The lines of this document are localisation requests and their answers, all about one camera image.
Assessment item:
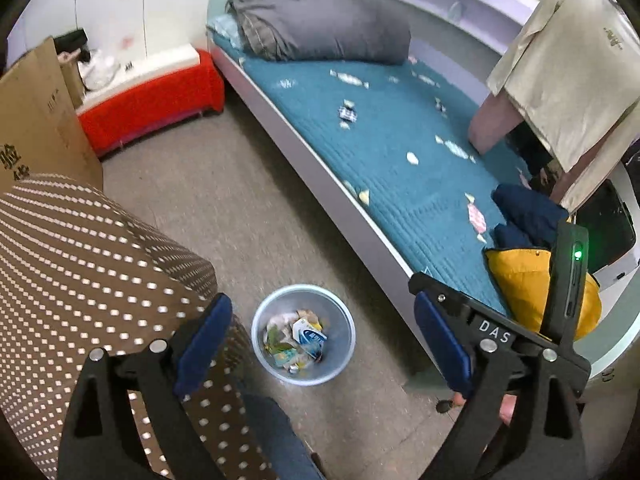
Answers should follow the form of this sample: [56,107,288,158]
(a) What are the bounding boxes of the red covered bench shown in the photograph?
[77,49,226,158]

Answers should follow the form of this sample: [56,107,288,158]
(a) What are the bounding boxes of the blue white packet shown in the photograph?
[290,317,328,358]

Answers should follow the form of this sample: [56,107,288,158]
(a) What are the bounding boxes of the light blue plastic bin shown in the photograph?
[251,284,357,387]

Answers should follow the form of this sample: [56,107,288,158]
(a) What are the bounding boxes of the brown polka-dot cushion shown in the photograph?
[0,174,281,480]

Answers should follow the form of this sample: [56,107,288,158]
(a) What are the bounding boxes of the teal bed mattress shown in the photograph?
[207,35,566,331]

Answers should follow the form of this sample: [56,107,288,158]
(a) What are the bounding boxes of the black bag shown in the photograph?
[52,30,91,61]

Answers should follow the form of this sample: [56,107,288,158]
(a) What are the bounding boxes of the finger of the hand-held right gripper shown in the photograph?
[409,271,528,356]

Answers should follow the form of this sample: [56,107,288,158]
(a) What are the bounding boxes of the beige paper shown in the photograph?
[267,312,301,333]

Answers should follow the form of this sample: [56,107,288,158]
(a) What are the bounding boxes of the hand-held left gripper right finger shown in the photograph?
[415,291,590,480]

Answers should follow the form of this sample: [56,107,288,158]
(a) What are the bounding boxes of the brown cardboard box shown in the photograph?
[0,35,104,196]

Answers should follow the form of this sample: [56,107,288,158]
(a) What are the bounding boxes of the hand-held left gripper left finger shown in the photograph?
[57,292,236,480]

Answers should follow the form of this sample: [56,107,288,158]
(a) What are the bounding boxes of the grey folded duvet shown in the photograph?
[226,0,412,66]

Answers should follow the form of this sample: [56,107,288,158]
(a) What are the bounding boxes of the beige hanging garment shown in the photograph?
[486,0,640,211]

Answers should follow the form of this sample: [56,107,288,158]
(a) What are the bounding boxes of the light blue pillow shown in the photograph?
[206,12,243,51]

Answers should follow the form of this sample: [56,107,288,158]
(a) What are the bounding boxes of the yellow navy jacket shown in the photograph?
[482,247,603,341]

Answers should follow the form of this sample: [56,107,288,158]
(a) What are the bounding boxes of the white foam board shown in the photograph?
[80,44,203,108]

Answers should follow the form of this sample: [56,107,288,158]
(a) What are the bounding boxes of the navy blue clothing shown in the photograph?
[491,183,571,251]

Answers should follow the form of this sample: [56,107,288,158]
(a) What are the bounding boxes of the pink hanging garment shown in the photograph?
[467,92,526,156]

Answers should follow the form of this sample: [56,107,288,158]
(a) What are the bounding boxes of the white wardrobe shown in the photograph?
[75,0,221,61]

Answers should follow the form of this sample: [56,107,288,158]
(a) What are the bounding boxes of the white plastic bag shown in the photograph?
[80,50,123,92]

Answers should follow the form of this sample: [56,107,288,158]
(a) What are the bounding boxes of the green wrapper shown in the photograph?
[267,327,293,356]

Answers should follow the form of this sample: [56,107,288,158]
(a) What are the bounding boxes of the white black appliance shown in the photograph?
[570,160,640,291]

